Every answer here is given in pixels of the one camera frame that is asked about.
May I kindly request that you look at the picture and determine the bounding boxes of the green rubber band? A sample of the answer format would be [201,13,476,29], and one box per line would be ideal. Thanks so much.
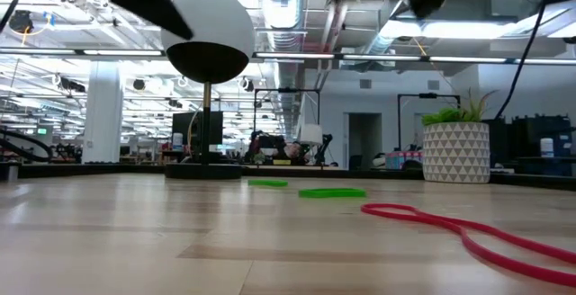
[247,178,290,189]
[298,187,367,200]

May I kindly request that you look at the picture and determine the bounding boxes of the red rubber band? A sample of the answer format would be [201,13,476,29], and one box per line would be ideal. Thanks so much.
[360,202,576,288]

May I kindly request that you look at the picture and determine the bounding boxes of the white globe table lamp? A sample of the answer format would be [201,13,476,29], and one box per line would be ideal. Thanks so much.
[160,0,257,180]

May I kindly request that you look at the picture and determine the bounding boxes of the black ceiling track light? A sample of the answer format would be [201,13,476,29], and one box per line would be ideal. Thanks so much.
[59,76,86,94]

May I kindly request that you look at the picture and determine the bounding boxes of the white building column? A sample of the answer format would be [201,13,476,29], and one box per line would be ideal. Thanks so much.
[82,59,124,165]

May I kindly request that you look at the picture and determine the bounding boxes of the black computer monitor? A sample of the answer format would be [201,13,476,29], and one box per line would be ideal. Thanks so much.
[171,111,225,157]

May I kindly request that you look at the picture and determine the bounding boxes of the pink blue striped box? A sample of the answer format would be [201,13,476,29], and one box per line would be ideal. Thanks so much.
[384,150,425,171]

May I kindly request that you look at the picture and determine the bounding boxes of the white lampshade lamp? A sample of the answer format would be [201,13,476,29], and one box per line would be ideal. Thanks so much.
[300,123,324,147]

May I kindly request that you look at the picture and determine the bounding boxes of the potted plant in patterned planter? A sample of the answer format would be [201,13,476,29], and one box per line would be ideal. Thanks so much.
[420,88,499,184]

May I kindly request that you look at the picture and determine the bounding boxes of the black equipment rack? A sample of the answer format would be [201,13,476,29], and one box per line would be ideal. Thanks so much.
[481,113,576,177]

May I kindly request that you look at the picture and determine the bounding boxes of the silver spiral air duct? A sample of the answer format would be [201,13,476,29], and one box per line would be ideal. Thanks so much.
[258,0,311,143]
[362,0,454,58]

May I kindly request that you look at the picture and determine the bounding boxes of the black metal rig frame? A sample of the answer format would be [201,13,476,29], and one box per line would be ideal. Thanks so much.
[253,87,322,146]
[397,92,462,152]

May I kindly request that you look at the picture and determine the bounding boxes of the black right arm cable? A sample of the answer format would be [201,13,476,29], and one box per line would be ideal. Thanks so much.
[493,0,555,121]

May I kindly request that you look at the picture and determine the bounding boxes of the black aluminium table frame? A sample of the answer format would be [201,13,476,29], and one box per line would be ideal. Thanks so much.
[0,162,576,191]

